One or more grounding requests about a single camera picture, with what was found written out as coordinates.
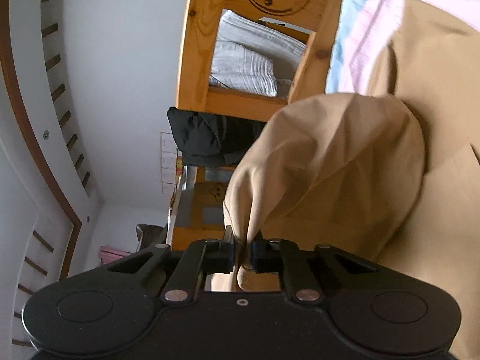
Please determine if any wooden bed headboard frame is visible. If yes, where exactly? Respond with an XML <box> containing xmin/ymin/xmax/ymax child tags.
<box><xmin>166</xmin><ymin>166</ymin><xmax>235</xmax><ymax>250</ymax></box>

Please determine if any pink bed sheet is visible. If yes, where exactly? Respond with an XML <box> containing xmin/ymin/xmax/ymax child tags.
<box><xmin>337</xmin><ymin>0</ymin><xmax>479</xmax><ymax>94</ymax></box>

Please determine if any wooden bed rail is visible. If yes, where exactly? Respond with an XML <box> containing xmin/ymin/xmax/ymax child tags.
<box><xmin>176</xmin><ymin>0</ymin><xmax>342</xmax><ymax>121</ymax></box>

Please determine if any light blue blanket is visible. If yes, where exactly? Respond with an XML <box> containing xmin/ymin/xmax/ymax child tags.
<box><xmin>325</xmin><ymin>0</ymin><xmax>368</xmax><ymax>94</ymax></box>

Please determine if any dark bag on shelf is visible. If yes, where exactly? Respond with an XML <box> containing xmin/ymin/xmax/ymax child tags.
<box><xmin>136</xmin><ymin>223</ymin><xmax>168</xmax><ymax>250</ymax></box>

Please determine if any tan coat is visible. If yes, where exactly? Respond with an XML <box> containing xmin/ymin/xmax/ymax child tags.
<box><xmin>211</xmin><ymin>0</ymin><xmax>479</xmax><ymax>359</ymax></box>

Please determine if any paper poster on wall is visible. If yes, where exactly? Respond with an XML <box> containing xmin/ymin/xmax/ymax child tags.
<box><xmin>160</xmin><ymin>133</ymin><xmax>178</xmax><ymax>195</ymax></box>

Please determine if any white quilted cloth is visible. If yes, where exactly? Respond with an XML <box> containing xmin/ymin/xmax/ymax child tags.
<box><xmin>209</xmin><ymin>10</ymin><xmax>306</xmax><ymax>98</ymax></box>

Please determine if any black jacket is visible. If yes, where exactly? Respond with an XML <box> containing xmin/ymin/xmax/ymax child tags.
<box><xmin>167</xmin><ymin>107</ymin><xmax>265</xmax><ymax>168</ymax></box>

